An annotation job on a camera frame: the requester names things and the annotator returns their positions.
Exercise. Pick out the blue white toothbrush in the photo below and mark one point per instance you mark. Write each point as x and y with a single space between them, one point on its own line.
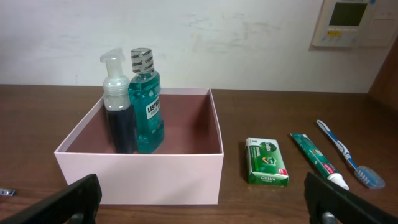
366 175

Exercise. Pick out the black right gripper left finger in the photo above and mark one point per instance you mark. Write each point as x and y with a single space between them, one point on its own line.
77 203

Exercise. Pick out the pink open cardboard box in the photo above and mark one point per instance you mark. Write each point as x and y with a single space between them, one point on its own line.
184 170

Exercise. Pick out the green toothpaste tube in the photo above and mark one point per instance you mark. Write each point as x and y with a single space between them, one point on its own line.
316 157

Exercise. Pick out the green Dettol soap box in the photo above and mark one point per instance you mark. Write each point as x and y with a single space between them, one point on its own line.
265 163

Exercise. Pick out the beige wall control panel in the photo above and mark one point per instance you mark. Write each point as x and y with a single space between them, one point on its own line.
355 23

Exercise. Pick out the blue disposable razor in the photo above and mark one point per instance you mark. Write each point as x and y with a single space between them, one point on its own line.
6 192

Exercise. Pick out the teal Listerine mouthwash bottle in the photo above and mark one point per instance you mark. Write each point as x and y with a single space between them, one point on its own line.
144 92

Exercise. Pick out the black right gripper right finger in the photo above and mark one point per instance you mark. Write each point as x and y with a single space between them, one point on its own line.
329 203

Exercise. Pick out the purple foam soap pump bottle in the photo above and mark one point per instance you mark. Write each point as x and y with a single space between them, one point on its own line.
119 110

